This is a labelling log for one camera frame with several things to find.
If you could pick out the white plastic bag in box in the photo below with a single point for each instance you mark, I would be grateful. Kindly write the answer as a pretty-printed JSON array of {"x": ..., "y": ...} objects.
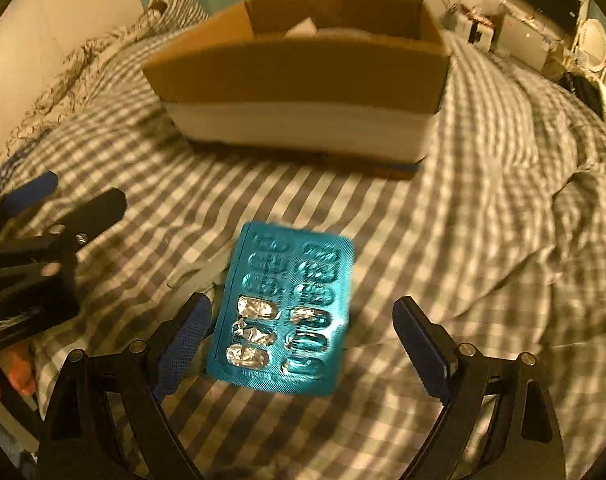
[{"x": 307, "y": 29}]

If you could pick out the white suitcase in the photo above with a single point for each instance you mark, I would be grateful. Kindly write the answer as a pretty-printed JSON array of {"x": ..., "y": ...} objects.
[{"x": 470, "y": 25}]

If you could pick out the brown cardboard box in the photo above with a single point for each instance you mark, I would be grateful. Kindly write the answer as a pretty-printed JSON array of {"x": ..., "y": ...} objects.
[{"x": 370, "y": 105}]

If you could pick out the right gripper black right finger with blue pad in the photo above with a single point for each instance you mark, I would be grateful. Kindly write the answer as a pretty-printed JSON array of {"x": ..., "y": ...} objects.
[{"x": 523, "y": 439}]

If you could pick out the white oval vanity mirror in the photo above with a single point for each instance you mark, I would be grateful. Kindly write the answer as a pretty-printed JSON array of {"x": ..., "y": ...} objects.
[{"x": 591, "y": 44}]

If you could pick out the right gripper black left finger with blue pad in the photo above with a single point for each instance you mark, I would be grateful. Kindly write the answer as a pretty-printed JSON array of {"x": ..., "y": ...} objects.
[{"x": 79, "y": 433}]

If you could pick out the floral patterned blanket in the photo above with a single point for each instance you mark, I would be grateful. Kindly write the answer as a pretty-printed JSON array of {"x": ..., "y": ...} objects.
[{"x": 70, "y": 90}]

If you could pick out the grey mini fridge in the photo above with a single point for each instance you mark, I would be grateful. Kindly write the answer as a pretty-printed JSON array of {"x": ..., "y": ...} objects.
[{"x": 519, "y": 40}]

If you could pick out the person's left hand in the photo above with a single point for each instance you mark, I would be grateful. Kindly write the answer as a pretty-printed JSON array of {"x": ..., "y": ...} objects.
[{"x": 17, "y": 363}]

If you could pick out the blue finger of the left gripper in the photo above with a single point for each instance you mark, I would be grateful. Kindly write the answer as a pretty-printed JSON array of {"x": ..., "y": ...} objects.
[{"x": 29, "y": 194}]

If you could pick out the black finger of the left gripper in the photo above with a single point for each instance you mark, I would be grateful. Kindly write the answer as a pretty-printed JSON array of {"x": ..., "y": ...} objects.
[{"x": 89, "y": 220}]

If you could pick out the black jacket on chair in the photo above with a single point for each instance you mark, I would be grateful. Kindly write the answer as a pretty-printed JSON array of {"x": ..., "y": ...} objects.
[{"x": 590, "y": 91}]

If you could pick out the checked pillow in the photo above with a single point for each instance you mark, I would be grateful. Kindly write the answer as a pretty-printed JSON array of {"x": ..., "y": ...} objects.
[{"x": 171, "y": 15}]

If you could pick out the teal pill blister pack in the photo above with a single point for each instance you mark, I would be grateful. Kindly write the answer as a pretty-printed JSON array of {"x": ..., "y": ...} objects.
[{"x": 285, "y": 311}]

